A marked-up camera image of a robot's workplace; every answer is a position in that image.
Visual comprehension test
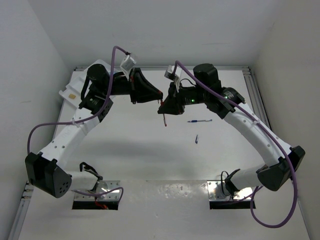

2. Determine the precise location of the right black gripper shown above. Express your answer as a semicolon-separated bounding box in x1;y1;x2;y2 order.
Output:
157;80;208;115

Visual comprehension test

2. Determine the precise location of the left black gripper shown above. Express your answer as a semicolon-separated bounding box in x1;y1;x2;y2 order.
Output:
101;67;162;105

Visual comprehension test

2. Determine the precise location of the red pen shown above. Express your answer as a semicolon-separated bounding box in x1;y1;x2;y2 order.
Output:
160;100;167;127

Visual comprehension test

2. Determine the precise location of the yellow eraser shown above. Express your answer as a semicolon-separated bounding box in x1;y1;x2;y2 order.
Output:
68;94;76;99

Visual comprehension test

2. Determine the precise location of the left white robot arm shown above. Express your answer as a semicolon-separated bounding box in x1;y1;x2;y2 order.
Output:
25;63;163;198

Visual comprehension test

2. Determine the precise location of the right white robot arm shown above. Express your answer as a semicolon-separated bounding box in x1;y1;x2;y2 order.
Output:
157;63;306;195

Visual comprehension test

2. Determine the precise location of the blue pen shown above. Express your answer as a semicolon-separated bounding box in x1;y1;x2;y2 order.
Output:
187;119;213;123

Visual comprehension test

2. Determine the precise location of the white compartment tray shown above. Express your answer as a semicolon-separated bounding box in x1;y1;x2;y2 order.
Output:
59;59;111;110

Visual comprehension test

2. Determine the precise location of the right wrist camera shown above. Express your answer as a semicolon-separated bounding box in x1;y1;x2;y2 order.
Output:
164;65;182;89

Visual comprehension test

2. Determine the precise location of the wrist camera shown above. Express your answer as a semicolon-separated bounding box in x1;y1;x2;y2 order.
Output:
164;65;182;89
119;53;137;73

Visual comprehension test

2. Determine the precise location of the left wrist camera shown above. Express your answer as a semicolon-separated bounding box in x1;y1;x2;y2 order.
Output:
119;53;137;73

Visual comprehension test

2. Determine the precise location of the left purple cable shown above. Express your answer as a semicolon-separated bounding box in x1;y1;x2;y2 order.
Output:
26;45;131;201

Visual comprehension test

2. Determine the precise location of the purple cable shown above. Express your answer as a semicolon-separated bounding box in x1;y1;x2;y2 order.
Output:
174;60;299;228
26;45;131;201

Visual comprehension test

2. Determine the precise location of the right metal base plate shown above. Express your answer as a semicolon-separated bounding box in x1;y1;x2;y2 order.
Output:
207;180;253;202

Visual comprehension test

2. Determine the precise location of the metal base plate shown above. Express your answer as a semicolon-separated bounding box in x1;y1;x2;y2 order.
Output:
207;180;253;202
73;180;123;202

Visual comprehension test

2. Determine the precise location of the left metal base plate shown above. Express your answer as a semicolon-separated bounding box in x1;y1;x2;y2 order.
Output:
73;180;123;202

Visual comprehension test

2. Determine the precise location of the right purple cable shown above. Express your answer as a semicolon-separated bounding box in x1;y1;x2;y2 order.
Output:
174;60;299;228

